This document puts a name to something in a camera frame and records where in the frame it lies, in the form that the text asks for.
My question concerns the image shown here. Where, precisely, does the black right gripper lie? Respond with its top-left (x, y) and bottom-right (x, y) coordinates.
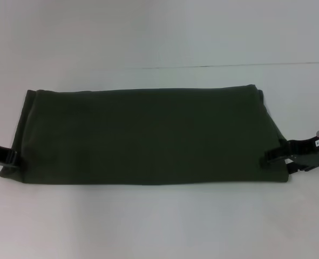
top-left (258, 134), bottom-right (319, 176)

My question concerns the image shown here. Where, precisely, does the dark green FREE t-shirt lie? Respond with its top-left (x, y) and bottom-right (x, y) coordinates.
top-left (0, 87), bottom-right (289, 186)

